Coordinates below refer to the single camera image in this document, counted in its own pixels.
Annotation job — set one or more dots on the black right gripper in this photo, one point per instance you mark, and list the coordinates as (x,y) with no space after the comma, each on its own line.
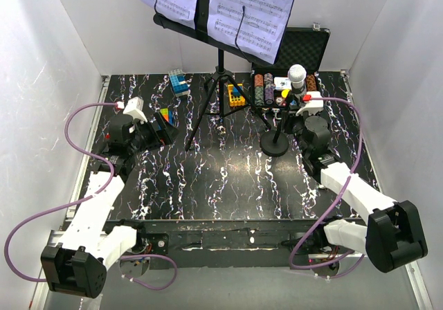
(288,119)

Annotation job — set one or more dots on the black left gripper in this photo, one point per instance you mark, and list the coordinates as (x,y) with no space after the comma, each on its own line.
(167,133)

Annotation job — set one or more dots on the black desktop microphone stand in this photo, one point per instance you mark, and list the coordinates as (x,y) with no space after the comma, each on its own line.
(273,143)

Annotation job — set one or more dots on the white microphone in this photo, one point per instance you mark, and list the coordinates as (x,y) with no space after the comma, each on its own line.
(297,75)

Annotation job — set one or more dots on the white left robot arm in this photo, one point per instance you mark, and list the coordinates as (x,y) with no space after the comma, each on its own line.
(79,262)

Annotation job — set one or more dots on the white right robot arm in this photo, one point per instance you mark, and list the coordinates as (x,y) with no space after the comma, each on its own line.
(391,235)

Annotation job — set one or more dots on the orange blue toy car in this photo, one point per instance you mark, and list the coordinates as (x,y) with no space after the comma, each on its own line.
(167,115)

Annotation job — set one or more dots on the yellow dealer chip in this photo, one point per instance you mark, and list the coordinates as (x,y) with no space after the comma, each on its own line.
(285,93)

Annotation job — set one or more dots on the playing card deck box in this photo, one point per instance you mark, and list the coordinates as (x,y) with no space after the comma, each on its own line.
(282,81)

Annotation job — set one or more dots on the blue white brick stack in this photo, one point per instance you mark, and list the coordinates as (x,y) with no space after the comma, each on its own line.
(178,81)

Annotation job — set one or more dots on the black poker chip case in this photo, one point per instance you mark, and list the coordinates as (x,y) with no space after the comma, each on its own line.
(300,55)

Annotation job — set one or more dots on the black tripod music stand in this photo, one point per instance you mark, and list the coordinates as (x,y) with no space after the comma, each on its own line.
(221,76)

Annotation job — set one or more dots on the right sheet music page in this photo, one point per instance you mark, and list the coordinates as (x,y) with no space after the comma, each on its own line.
(253,27)

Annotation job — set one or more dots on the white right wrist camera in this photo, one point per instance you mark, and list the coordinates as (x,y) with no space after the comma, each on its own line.
(312,103)

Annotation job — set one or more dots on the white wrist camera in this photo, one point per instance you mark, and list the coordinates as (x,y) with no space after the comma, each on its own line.
(312,103)
(134,108)

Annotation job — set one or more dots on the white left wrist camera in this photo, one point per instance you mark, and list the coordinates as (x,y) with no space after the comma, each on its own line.
(134,108)

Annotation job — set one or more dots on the yellow blue brick frame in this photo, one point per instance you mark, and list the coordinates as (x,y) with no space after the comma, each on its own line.
(235,98)

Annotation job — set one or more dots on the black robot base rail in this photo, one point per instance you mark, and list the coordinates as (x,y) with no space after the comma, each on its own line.
(218,243)

